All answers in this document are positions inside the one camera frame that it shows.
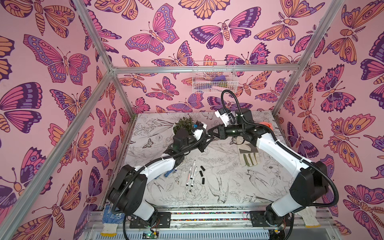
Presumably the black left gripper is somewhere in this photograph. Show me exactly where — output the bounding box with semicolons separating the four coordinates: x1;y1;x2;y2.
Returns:
178;133;213;156

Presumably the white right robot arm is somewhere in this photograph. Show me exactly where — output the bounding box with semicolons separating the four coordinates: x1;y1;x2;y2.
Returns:
209;109;332;226

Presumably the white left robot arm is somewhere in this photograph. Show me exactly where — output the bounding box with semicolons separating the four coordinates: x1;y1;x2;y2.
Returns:
107;127;215;225

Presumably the green potted plant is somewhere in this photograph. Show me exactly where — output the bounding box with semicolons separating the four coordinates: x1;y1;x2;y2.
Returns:
175;117;195;135

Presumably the white marker black tip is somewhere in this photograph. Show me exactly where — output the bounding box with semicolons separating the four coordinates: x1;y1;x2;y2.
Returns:
186;166;193;186
191;166;198;187
190;160;196;180

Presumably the beige green work glove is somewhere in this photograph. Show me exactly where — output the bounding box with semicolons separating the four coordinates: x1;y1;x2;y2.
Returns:
236;140;262;167

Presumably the blue dotted work glove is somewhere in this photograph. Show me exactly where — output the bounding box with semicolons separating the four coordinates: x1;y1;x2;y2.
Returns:
164;169;177;178

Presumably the clear wall basket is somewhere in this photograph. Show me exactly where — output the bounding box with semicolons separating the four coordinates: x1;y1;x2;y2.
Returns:
191;63;239;94

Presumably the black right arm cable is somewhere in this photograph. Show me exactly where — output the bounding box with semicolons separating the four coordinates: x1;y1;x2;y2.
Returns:
221;89;340;208

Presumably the blue dotted glove on rail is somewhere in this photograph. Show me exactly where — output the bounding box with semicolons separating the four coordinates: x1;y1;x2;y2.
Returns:
101;203;125;237

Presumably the white glove on rail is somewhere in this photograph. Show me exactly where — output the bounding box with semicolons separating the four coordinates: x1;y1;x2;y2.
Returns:
297;207;321;228

